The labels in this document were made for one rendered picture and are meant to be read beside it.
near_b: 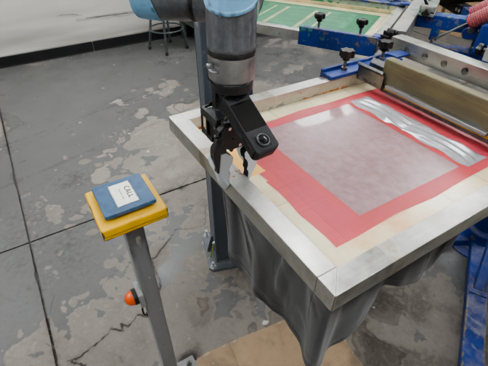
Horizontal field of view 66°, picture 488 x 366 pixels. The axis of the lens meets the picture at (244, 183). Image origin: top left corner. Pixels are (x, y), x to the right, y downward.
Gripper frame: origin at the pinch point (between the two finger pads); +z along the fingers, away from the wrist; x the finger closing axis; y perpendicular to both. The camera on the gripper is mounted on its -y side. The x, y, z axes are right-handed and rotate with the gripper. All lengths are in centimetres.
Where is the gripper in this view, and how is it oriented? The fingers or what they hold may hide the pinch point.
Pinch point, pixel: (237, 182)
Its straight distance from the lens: 71.5
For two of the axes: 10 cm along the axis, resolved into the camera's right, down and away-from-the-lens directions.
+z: -0.2, 7.8, 6.2
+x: -8.5, 3.2, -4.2
